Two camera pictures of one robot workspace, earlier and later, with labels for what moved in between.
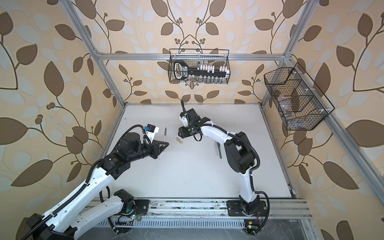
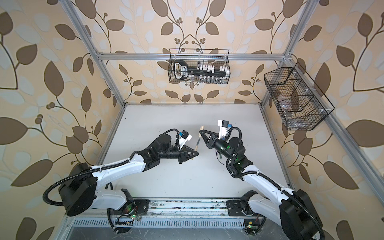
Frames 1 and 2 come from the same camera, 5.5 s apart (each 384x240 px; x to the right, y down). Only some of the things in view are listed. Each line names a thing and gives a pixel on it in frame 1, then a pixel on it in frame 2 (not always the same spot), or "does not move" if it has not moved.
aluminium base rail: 284,213 does not move
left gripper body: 153,151 → 173,155
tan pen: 165,134 → 198,142
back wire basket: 200,57 does not move
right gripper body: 186,131 → 221,146
